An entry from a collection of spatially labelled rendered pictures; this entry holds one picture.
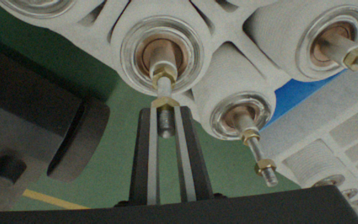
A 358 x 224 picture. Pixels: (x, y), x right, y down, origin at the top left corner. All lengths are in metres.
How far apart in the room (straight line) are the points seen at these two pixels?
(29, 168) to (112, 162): 0.35
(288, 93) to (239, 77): 0.29
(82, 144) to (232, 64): 0.30
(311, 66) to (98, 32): 0.24
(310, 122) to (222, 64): 0.29
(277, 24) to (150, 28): 0.13
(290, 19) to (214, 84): 0.10
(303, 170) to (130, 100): 0.44
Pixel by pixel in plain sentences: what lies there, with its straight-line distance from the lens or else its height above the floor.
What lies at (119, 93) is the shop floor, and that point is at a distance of 0.51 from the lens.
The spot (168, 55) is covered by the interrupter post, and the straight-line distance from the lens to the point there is 0.16.
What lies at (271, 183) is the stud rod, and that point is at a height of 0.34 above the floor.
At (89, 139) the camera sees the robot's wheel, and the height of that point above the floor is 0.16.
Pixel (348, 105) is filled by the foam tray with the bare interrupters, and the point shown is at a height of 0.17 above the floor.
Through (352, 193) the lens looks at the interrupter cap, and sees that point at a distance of 0.63.
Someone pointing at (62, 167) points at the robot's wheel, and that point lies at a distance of 0.42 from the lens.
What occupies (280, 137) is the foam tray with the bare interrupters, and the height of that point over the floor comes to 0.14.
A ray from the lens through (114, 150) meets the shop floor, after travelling 0.67.
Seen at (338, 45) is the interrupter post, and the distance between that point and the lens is 0.22.
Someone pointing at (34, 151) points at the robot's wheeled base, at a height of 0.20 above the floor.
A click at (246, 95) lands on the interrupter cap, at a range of 0.22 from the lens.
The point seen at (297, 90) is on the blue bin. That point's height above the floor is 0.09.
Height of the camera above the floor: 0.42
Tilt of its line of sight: 50 degrees down
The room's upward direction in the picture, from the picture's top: 172 degrees clockwise
